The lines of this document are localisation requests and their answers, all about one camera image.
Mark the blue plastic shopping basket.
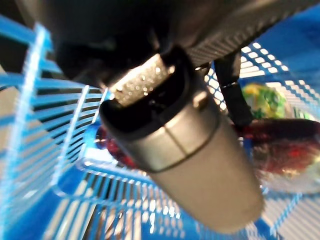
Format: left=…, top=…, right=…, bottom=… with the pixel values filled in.
left=0, top=4, right=320, bottom=240

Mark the Pepsi cola bottle blue label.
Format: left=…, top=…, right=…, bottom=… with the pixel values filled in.
left=94, top=118, right=320, bottom=195

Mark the green Sprite bottle yellow cap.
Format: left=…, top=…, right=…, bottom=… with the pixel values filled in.
left=241, top=83, right=316, bottom=123

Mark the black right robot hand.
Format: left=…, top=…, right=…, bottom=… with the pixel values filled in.
left=14, top=0, right=316, bottom=236

